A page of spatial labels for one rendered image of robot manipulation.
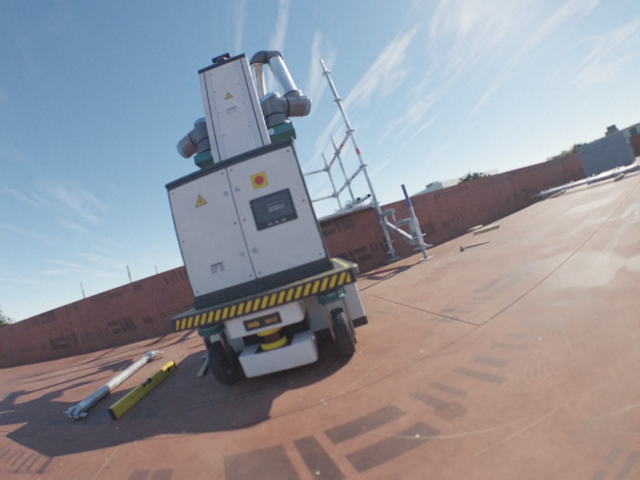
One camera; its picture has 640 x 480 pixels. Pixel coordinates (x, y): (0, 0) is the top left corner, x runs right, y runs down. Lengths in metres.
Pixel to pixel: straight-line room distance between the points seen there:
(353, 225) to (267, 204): 2.37
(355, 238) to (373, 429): 2.82
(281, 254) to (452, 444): 0.78
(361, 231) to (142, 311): 2.92
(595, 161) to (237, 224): 6.35
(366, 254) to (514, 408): 2.91
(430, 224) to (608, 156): 4.32
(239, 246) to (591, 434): 1.08
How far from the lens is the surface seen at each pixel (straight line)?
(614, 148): 6.34
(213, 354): 1.03
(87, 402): 1.48
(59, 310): 4.57
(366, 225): 3.33
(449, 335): 0.93
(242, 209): 1.00
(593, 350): 0.73
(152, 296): 3.48
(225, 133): 1.62
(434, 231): 3.78
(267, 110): 1.75
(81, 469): 0.98
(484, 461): 0.51
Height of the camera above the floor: 0.40
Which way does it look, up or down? 2 degrees up
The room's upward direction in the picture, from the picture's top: 18 degrees counter-clockwise
